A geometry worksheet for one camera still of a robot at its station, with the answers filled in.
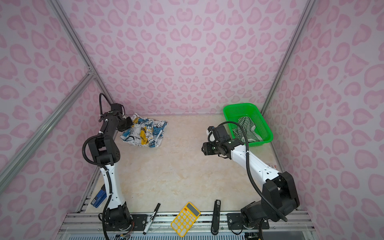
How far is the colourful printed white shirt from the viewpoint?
101 cm

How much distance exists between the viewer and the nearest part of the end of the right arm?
60 centimetres

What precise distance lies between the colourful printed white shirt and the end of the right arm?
1.37 ft

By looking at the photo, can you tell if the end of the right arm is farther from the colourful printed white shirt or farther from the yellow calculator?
the colourful printed white shirt

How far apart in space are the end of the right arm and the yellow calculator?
11.8 inches

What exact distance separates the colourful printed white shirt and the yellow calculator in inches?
17.4

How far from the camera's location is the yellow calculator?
72 cm
